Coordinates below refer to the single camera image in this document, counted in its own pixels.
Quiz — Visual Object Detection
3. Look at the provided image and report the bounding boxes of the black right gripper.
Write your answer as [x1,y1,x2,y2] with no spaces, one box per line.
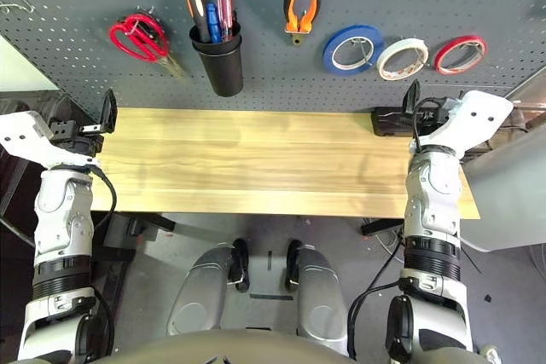
[403,78,456,137]

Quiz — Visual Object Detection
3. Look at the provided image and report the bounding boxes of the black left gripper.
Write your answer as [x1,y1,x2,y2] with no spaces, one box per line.
[47,88,119,159]

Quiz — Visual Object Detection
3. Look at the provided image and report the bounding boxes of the white tape roll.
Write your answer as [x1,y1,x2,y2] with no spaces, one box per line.
[376,38,430,82]

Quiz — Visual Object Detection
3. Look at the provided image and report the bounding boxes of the red handled scissors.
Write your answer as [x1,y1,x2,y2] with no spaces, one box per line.
[108,13,171,63]

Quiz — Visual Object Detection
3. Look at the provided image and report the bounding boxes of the orange black screwdriver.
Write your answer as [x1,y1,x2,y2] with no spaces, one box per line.
[184,0,213,44]

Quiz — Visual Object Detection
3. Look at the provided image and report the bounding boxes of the orange black pliers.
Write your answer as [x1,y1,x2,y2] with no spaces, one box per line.
[283,0,323,46]

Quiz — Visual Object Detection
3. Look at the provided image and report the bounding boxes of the grey metal pegboard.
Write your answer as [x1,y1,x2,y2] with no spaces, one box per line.
[0,0,546,114]

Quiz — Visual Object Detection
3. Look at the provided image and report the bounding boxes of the black plastic tool case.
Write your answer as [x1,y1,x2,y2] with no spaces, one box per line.
[369,106,417,137]

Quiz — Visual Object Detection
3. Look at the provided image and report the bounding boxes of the red tape roll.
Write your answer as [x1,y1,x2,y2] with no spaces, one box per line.
[433,34,488,76]

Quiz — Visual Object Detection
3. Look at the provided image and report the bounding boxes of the blue tape roll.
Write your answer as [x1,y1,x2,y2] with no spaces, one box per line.
[322,25,385,78]

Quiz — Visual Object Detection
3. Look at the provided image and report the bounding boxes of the black plastic cup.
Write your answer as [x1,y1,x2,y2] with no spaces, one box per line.
[192,38,244,98]
[189,20,243,58]

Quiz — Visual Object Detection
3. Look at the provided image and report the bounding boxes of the white plastic table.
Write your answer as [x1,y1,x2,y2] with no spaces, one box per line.
[460,123,546,253]

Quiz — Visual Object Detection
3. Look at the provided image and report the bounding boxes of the black left robot foot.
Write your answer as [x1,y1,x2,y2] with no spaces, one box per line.
[229,238,251,293]

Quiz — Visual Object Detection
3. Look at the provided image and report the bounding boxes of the black robot foot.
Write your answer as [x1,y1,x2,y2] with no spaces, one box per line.
[283,239,304,292]
[229,238,251,293]

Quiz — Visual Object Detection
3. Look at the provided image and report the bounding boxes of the black right robot foot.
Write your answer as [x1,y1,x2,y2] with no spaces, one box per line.
[283,239,304,292]

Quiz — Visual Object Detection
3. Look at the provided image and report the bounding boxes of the silver left robot leg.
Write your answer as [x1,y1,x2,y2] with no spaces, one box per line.
[165,242,235,338]

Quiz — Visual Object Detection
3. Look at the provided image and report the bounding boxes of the silver robot leg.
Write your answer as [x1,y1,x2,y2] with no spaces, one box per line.
[293,244,351,356]
[165,242,235,338]

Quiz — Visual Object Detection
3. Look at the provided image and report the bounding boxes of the silver right robot leg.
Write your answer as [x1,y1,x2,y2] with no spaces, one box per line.
[293,244,351,356]

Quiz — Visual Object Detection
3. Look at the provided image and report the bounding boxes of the grey robot torso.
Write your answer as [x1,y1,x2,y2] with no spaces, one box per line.
[91,328,355,364]

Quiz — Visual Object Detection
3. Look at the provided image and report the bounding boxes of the white sneaker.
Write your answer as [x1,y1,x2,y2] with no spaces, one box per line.
[480,344,502,364]

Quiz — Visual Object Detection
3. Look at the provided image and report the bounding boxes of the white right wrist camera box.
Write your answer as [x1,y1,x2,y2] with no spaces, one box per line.
[420,90,515,157]

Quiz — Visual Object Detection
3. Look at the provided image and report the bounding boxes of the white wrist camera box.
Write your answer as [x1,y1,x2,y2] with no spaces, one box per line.
[0,110,102,169]
[420,90,515,157]

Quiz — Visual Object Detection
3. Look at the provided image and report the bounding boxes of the black handled scissors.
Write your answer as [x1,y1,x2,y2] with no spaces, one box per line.
[135,6,188,79]

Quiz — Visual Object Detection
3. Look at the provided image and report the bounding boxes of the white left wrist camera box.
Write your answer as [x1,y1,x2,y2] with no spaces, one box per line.
[0,110,102,169]

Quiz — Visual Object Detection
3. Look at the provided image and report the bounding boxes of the blue handled screwdriver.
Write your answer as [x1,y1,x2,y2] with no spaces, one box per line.
[206,3,222,44]

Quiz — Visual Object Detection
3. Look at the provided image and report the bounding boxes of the silver double wire hook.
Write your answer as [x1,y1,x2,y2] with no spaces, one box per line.
[0,0,36,15]

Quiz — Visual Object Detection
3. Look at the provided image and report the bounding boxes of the white cable bundle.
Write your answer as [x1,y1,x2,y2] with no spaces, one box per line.
[375,221,404,257]

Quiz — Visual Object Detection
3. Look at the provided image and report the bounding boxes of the red transparent handled screwdriver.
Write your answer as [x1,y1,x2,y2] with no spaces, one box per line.
[215,0,235,40]

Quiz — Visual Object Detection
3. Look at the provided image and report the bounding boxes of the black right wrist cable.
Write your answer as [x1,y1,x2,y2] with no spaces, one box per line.
[346,97,453,361]

